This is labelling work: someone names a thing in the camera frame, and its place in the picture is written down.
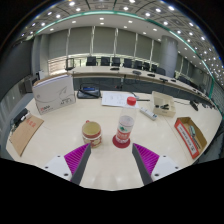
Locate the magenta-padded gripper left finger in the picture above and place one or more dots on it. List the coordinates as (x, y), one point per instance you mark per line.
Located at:
(76, 158)

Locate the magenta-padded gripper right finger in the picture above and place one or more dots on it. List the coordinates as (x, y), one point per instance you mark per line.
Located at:
(148, 159)

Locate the clear red-capped water bottle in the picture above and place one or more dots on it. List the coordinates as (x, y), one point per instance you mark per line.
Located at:
(125, 128)

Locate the red and cream mug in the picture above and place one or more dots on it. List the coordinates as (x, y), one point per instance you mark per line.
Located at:
(91, 133)

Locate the flat round red coaster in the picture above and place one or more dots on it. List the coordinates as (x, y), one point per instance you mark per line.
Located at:
(120, 144)

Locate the red-sided open cardboard box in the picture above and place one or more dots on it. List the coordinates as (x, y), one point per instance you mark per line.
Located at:
(186, 138)

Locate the white remote control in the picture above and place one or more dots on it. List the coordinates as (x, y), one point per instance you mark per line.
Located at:
(148, 113)

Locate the small beige open box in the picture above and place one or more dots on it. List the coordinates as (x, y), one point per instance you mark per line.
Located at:
(161, 100)

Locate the white copy paper box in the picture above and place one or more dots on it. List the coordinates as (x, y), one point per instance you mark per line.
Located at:
(53, 95)

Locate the black conference phone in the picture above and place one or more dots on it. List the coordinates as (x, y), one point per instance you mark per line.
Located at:
(88, 91)

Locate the white paper sheet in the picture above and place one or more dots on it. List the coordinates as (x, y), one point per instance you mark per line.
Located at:
(115, 99)

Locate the black power adapter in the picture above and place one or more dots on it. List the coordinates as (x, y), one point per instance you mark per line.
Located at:
(20, 116)

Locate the long curved conference desk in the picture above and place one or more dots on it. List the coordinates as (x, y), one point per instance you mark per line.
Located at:
(106, 71)

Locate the row of black office chairs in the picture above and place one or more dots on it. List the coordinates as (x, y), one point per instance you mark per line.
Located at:
(115, 61)

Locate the ceiling spot lights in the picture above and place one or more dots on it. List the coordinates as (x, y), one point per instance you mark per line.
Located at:
(125, 8)

